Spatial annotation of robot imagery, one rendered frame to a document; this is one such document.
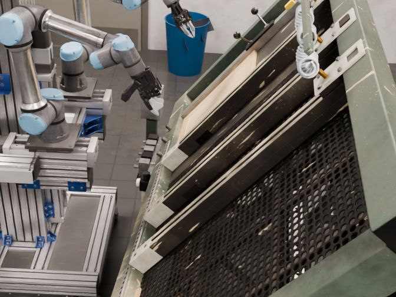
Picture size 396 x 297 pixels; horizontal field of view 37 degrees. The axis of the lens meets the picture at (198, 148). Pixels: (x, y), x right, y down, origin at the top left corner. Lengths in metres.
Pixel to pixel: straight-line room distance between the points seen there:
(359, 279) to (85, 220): 2.55
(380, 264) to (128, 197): 3.03
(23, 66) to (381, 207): 1.72
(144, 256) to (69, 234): 1.32
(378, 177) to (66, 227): 2.56
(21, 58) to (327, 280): 1.66
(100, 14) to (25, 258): 3.29
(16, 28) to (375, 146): 1.55
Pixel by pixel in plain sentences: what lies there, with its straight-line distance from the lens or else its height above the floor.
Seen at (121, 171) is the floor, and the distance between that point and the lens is 4.38.
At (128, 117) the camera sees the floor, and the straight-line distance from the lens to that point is 5.03.
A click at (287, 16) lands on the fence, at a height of 1.53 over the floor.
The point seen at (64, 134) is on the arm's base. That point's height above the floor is 1.06.
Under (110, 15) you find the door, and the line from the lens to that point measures 6.12.
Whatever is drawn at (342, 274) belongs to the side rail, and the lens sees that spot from 1.27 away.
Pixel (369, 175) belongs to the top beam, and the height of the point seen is 1.84.
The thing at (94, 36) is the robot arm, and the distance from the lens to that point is 2.51.
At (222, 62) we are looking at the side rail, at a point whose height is 1.14.
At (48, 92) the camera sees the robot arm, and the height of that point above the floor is 1.27.
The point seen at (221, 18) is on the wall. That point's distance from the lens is 6.11.
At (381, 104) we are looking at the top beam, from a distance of 1.49.
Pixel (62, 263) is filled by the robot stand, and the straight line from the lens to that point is 3.38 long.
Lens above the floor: 2.56
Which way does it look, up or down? 33 degrees down
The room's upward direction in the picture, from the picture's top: 4 degrees clockwise
